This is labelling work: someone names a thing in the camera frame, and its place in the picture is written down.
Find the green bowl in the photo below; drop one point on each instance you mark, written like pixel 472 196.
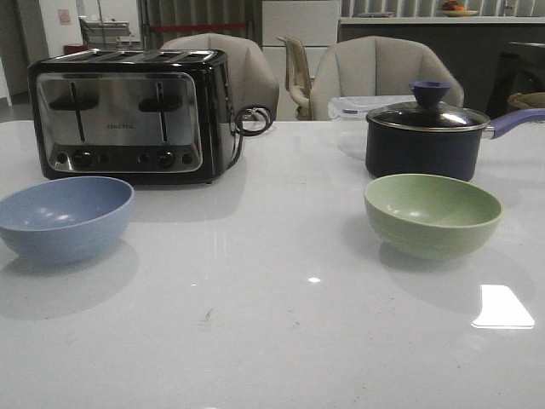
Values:
pixel 431 217

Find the beige armchair right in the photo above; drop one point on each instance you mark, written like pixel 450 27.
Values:
pixel 375 66

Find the white cabinet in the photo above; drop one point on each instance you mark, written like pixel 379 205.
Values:
pixel 315 23

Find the fruit bowl on counter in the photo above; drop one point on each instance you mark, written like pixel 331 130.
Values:
pixel 453 8

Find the grey counter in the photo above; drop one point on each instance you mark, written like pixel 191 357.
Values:
pixel 470 47

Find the dark blue saucepan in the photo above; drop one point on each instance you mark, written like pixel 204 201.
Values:
pixel 454 154

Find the blue bowl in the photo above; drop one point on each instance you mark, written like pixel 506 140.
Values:
pixel 66 220

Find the beige armchair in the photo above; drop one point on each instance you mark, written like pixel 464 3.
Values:
pixel 251 78
pixel 375 66

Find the clear plastic food container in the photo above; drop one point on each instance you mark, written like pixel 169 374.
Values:
pixel 357 107

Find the glass pot lid blue knob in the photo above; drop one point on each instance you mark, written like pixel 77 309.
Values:
pixel 427 112

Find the black and chrome toaster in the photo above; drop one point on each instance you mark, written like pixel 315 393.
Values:
pixel 145 116

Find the beige armchair left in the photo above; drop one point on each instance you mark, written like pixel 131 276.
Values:
pixel 251 78

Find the cream office chair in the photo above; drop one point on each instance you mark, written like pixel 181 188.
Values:
pixel 297 81

